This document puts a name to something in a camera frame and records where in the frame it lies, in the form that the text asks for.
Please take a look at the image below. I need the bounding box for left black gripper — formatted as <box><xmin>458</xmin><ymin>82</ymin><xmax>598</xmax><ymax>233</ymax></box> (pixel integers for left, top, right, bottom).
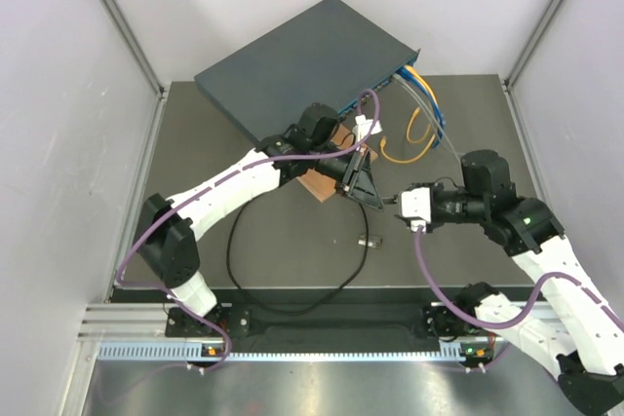
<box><xmin>309</xmin><ymin>142</ymin><xmax>383</xmax><ymax>211</ymax></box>

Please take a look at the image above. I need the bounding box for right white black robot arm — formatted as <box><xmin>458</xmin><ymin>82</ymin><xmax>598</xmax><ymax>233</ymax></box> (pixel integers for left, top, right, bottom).
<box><xmin>394</xmin><ymin>150</ymin><xmax>623</xmax><ymax>415</ymax></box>

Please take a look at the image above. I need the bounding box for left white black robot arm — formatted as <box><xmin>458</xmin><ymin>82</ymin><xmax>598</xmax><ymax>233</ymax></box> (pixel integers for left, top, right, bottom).
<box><xmin>136</xmin><ymin>103</ymin><xmax>383</xmax><ymax>335</ymax></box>

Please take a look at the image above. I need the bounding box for wooden board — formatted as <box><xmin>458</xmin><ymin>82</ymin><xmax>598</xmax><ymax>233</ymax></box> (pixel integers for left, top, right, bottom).
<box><xmin>297</xmin><ymin>124</ymin><xmax>356</xmax><ymax>203</ymax></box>

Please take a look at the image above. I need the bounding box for silver SFP module on table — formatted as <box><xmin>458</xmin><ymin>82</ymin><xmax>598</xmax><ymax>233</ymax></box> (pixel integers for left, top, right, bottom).
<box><xmin>358</xmin><ymin>236</ymin><xmax>382</xmax><ymax>249</ymax></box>

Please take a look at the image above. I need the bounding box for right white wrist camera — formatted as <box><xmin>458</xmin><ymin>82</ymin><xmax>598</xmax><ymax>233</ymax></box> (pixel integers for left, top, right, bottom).
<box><xmin>398</xmin><ymin>187</ymin><xmax>432</xmax><ymax>233</ymax></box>

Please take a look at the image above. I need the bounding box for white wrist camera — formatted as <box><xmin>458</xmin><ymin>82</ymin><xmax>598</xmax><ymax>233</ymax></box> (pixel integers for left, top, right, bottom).
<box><xmin>352</xmin><ymin>114</ymin><xmax>382</xmax><ymax>142</ymax></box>
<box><xmin>398</xmin><ymin>187</ymin><xmax>432</xmax><ymax>233</ymax></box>

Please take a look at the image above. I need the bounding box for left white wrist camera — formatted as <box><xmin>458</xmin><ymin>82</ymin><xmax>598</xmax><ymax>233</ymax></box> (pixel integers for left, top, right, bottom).
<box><xmin>352</xmin><ymin>114</ymin><xmax>382</xmax><ymax>142</ymax></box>

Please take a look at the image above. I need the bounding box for black patch cable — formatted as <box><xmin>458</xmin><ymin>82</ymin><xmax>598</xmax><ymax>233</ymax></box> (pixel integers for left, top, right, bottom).
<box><xmin>226</xmin><ymin>196</ymin><xmax>371</xmax><ymax>315</ymax></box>

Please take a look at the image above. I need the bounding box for grey ethernet cable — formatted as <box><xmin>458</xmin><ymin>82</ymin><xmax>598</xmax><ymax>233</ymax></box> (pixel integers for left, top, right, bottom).
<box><xmin>397</xmin><ymin>78</ymin><xmax>464</xmax><ymax>164</ymax></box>

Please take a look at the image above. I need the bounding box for blue ethernet cable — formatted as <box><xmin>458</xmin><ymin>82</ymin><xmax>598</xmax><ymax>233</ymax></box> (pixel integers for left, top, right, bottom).
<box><xmin>395</xmin><ymin>66</ymin><xmax>448</xmax><ymax>149</ymax></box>

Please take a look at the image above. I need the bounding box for dark blue network switch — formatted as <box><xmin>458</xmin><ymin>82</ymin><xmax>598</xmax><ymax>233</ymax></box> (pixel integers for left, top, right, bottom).
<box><xmin>194</xmin><ymin>0</ymin><xmax>419</xmax><ymax>143</ymax></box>

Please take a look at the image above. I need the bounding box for white slotted cable duct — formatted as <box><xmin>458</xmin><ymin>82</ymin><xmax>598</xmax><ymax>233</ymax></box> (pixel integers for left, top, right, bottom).
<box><xmin>97</xmin><ymin>342</ymin><xmax>493</xmax><ymax>362</ymax></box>

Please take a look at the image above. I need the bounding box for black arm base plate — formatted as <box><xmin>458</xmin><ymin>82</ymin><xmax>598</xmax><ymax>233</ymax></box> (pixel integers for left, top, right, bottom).
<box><xmin>165</xmin><ymin>286</ymin><xmax>518</xmax><ymax>342</ymax></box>

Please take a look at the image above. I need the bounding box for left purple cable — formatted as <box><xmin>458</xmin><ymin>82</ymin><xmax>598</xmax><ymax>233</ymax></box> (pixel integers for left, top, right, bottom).
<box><xmin>114</xmin><ymin>88</ymin><xmax>382</xmax><ymax>374</ymax></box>

